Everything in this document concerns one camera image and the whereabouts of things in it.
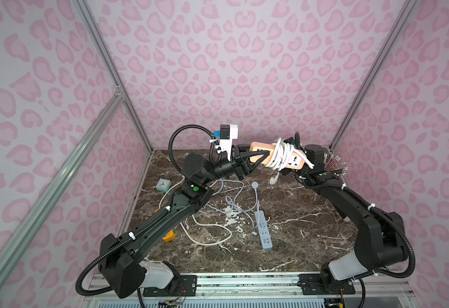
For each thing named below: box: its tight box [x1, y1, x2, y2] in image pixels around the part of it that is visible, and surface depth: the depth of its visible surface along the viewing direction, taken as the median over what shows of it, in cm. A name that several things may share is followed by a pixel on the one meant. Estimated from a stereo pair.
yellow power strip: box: [162, 229, 176, 243], surface depth 86 cm
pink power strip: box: [249, 141, 306, 169], surface depth 53 cm
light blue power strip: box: [254, 210, 274, 250], surface depth 86 cm
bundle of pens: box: [323, 153, 349, 176], surface depth 97 cm
